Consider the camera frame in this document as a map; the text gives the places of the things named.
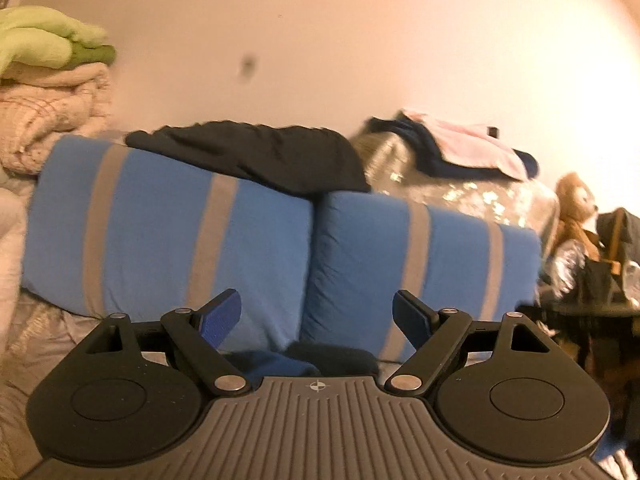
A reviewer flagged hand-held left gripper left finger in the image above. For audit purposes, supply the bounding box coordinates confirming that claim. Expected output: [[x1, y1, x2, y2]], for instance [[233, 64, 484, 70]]
[[80, 289, 252, 396]]

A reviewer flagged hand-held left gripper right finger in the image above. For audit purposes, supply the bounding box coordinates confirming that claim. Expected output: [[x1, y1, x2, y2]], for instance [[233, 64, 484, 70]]
[[384, 290, 553, 395]]

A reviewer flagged blue and navy fleece garment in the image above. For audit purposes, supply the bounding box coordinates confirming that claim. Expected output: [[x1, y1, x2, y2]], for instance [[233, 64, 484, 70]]
[[227, 342, 381, 378]]

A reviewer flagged small blue grey-striped pillow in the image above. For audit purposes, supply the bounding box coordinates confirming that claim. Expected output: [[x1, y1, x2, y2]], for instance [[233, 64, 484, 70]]
[[300, 191, 543, 363]]

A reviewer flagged large blue grey-striped pillow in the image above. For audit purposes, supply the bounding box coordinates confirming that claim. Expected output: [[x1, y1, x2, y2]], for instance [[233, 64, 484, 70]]
[[22, 135, 317, 356]]

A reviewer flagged navy folded garment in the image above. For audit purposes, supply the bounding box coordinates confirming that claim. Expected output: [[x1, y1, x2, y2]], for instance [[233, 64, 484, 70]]
[[367, 116, 540, 181]]

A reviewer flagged black garment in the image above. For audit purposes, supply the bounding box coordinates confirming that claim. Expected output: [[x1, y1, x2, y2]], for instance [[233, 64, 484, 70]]
[[125, 121, 372, 196]]

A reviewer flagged pink folded garment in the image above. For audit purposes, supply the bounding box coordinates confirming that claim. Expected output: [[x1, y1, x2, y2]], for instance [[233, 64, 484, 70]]
[[402, 108, 529, 181]]

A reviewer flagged grey quilted bedspread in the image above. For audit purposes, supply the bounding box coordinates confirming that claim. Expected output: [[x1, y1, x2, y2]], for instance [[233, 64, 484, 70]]
[[0, 300, 173, 478]]

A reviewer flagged brown teddy bear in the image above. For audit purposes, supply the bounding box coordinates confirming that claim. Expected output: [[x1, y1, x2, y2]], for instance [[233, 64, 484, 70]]
[[550, 172, 608, 262]]

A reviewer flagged dark bag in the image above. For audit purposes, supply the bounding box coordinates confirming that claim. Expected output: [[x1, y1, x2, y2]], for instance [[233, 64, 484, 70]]
[[582, 207, 640, 303]]

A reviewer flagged white padded quilt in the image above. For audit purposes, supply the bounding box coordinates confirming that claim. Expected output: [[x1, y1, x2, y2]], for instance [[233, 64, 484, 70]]
[[0, 180, 28, 356]]

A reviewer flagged beige knitted blanket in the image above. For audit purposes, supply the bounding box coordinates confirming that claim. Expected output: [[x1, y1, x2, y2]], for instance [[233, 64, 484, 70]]
[[0, 62, 126, 177]]

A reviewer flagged green fleece blanket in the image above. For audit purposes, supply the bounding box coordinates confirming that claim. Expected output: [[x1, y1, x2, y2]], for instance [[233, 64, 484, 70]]
[[0, 6, 117, 78]]

